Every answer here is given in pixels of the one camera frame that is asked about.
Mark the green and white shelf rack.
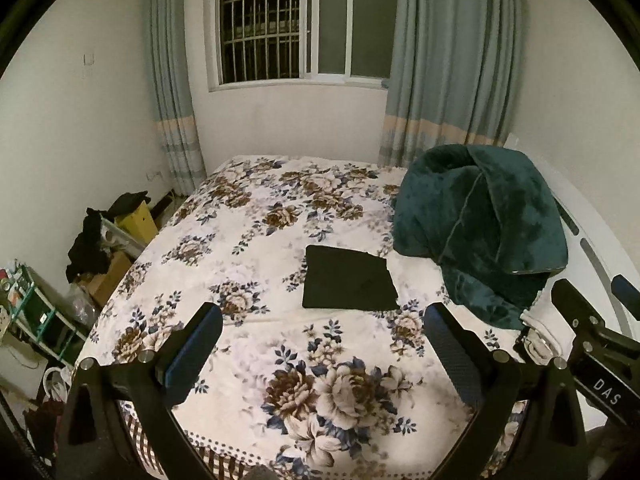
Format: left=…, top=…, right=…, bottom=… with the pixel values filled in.
left=0, top=259, right=94, bottom=372

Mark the small white fan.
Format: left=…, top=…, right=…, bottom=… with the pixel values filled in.
left=42, top=365, right=77, bottom=407

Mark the barred window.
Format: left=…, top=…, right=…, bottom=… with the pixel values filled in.
left=209, top=0, right=401, bottom=93

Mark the brown checkered bed sheet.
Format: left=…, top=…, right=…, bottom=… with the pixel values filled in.
left=119, top=402, right=281, bottom=480

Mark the white floral bed blanket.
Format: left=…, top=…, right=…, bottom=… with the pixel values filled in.
left=75, top=155, right=532, bottom=480

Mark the grey-blue curtain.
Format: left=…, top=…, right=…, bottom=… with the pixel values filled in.
left=143, top=0, right=209, bottom=197
left=378, top=0, right=527, bottom=168

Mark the cardboard box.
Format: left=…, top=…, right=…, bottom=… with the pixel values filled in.
left=87, top=250, right=134, bottom=307

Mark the yellow box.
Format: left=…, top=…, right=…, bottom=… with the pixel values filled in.
left=114, top=200, right=160, bottom=249

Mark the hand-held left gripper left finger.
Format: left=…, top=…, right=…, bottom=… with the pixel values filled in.
left=52, top=302, right=223, bottom=480

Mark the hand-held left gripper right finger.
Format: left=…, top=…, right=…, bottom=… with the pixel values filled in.
left=422, top=302, right=588, bottom=480

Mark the black striped garment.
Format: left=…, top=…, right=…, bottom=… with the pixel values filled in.
left=302, top=244, right=400, bottom=312

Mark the pile of black clothes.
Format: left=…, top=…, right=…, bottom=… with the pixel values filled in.
left=66, top=190, right=152, bottom=282

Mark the dark green plush blanket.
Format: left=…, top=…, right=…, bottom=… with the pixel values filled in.
left=391, top=144, right=570, bottom=332

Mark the white cloth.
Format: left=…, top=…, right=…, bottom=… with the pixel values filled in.
left=519, top=309, right=558, bottom=362

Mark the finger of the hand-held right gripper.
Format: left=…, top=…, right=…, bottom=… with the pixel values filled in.
left=610, top=274, right=640, bottom=322
left=551, top=278, right=609, bottom=347

